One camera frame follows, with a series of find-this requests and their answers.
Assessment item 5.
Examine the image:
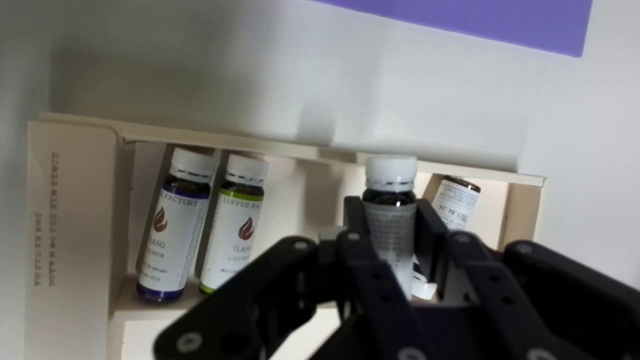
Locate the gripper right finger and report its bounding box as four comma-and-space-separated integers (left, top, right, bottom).
414, 199, 640, 360

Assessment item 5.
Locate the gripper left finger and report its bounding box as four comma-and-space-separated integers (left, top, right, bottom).
152, 196, 432, 360

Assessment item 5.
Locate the dark bottle with grey label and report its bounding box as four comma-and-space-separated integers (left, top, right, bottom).
361, 154, 420, 301

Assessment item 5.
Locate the bottle with green band label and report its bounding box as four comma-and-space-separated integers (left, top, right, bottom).
199, 154, 270, 296

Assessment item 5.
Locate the bottle with blue band label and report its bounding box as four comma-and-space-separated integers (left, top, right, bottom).
136, 147, 221, 304

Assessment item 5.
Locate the dark bottle with white label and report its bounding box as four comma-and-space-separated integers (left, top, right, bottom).
412, 175, 482, 301

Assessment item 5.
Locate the cream cardboard tray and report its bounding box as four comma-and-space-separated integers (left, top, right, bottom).
24, 112, 547, 360

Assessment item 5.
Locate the purple placemat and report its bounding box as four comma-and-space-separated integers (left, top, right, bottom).
310, 0, 595, 58

